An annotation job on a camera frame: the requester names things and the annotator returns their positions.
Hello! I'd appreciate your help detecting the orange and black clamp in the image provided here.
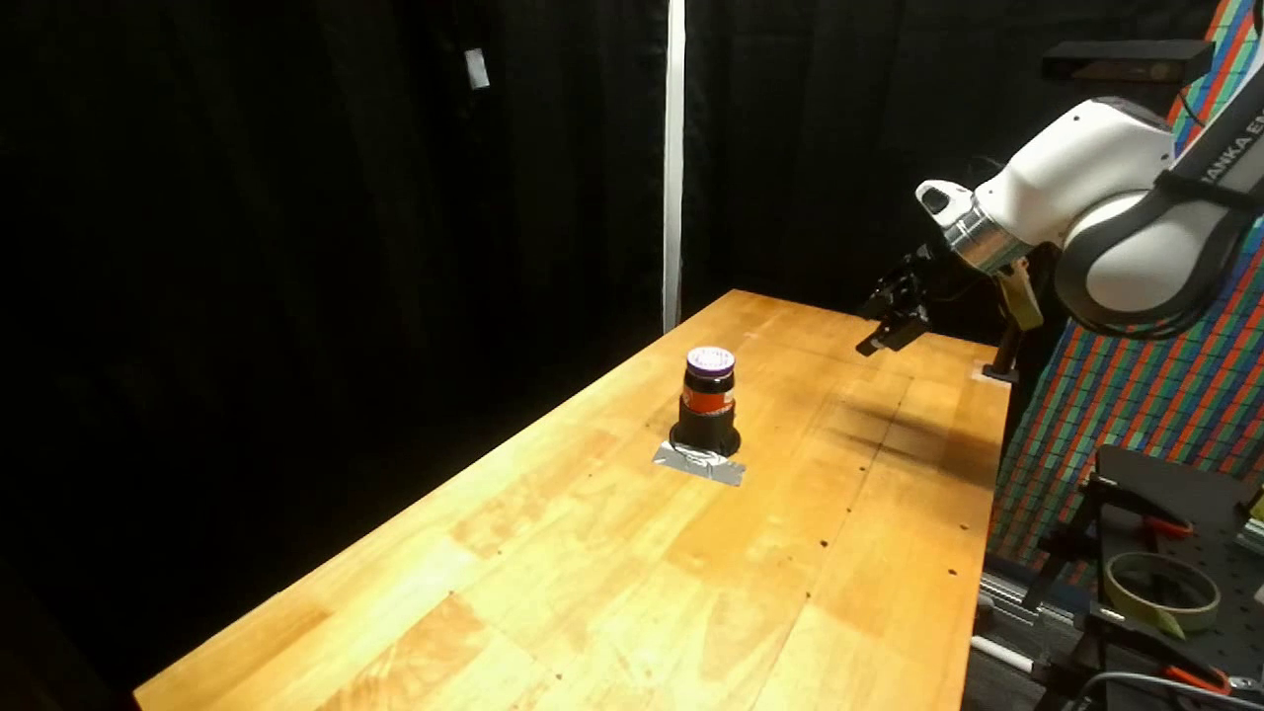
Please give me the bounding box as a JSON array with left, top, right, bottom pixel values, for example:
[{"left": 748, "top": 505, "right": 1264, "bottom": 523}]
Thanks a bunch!
[
  {"left": 1098, "top": 617, "right": 1248, "bottom": 704},
  {"left": 1077, "top": 477, "right": 1199, "bottom": 552}
]

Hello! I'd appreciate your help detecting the aluminium extrusion rail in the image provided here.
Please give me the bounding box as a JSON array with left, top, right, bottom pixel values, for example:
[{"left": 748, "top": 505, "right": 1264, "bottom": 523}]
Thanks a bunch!
[{"left": 971, "top": 563, "right": 1098, "bottom": 679}]

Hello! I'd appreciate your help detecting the small silver tray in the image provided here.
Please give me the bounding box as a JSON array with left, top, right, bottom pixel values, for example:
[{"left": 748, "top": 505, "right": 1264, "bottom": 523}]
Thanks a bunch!
[{"left": 650, "top": 439, "right": 752, "bottom": 491}]

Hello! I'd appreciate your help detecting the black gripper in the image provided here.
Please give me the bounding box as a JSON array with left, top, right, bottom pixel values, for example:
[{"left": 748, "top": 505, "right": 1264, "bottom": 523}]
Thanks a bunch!
[{"left": 853, "top": 244, "right": 966, "bottom": 359}]

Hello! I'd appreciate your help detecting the white vertical pole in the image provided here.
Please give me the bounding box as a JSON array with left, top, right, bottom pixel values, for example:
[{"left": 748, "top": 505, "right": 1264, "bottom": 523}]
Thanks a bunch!
[{"left": 661, "top": 0, "right": 692, "bottom": 337}]

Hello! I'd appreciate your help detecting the black cup with orange band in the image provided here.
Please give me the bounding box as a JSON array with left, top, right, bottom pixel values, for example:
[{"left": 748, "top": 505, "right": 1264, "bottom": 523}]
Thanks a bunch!
[{"left": 669, "top": 342, "right": 748, "bottom": 460}]

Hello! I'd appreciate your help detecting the small white tag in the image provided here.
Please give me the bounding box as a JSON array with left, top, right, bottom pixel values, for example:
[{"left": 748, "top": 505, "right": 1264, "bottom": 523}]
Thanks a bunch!
[{"left": 463, "top": 43, "right": 497, "bottom": 93}]

